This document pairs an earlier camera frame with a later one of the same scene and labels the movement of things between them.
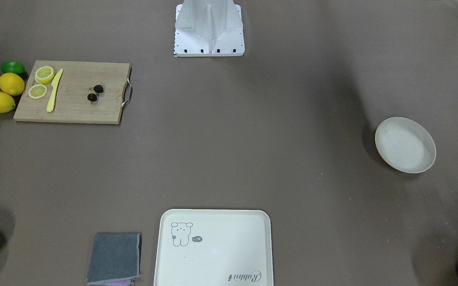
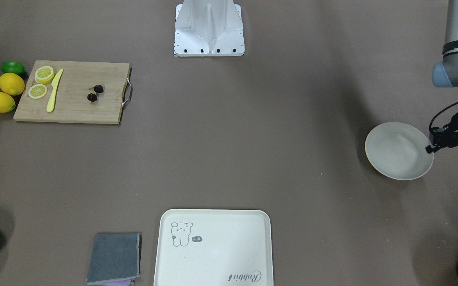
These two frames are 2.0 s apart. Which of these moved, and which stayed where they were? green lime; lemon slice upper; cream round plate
Moved: cream round plate
Stayed: lemon slice upper; green lime
